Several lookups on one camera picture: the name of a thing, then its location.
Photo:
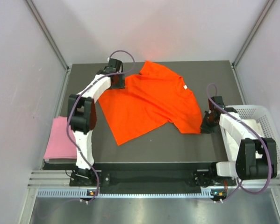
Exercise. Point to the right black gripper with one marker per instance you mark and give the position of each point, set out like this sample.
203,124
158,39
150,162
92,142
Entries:
205,128

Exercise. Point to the orange t-shirt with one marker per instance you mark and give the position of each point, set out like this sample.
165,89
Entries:
153,97

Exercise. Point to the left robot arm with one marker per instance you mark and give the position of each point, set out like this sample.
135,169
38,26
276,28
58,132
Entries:
82,118

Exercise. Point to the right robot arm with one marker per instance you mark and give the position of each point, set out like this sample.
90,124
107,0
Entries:
256,156

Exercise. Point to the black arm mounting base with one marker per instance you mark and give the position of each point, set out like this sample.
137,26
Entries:
190,174

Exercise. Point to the white t-shirt in basket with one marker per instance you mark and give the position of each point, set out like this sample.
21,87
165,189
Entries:
232,138

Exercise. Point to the white plastic basket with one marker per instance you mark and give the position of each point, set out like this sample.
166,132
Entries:
262,116

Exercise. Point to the folded pink t-shirt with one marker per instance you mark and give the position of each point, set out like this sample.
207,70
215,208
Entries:
59,146

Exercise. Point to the slotted cable duct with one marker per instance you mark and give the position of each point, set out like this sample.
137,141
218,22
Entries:
89,193

